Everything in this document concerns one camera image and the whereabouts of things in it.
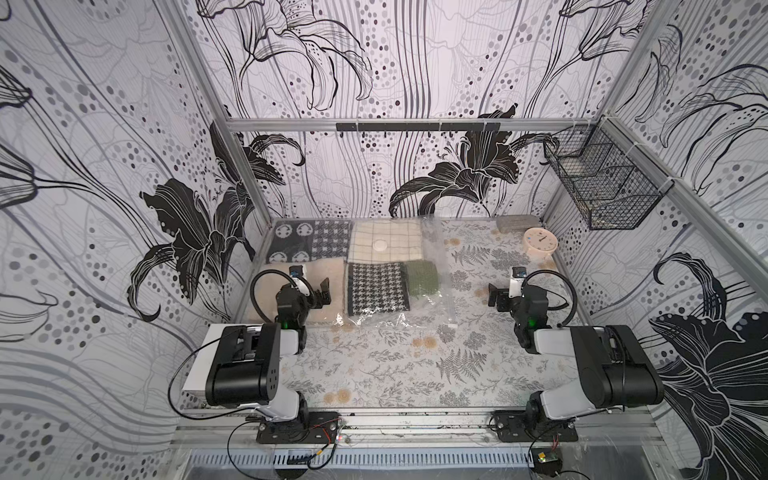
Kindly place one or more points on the black patterned folded cloth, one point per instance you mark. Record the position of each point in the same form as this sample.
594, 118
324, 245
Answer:
300, 241

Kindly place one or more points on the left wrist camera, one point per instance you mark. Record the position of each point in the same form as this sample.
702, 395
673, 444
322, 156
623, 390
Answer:
297, 271

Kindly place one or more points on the black white houndstooth scarf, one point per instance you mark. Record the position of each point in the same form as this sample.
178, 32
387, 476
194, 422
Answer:
376, 288

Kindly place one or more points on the green scarf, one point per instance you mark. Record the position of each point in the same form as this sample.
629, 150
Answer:
422, 278

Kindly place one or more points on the white box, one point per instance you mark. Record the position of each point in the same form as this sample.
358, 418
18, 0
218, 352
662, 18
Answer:
195, 382

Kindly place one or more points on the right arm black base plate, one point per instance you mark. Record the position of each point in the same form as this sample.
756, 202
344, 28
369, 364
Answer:
516, 426

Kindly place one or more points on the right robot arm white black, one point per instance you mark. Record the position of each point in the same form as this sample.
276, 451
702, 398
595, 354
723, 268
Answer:
612, 368

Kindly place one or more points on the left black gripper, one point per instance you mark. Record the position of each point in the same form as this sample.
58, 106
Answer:
313, 293

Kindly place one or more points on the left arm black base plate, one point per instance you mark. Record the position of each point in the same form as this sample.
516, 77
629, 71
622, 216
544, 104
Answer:
314, 427

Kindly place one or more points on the clear plastic vacuum bag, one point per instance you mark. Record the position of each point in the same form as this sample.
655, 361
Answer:
426, 312

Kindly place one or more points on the small green circuit board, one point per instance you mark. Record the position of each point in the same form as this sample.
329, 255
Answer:
546, 462

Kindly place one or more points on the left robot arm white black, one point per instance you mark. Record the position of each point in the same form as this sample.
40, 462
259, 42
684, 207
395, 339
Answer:
244, 370

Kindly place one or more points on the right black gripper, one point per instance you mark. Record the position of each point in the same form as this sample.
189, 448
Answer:
503, 298

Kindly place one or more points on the black wire basket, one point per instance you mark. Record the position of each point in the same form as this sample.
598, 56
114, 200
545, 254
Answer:
602, 178

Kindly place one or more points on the pink round clock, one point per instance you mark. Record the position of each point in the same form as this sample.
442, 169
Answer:
539, 243

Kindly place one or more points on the cream checked scarf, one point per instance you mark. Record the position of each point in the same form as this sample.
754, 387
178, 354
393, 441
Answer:
386, 241

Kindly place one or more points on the black wall bar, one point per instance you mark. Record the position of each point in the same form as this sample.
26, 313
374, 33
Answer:
416, 127

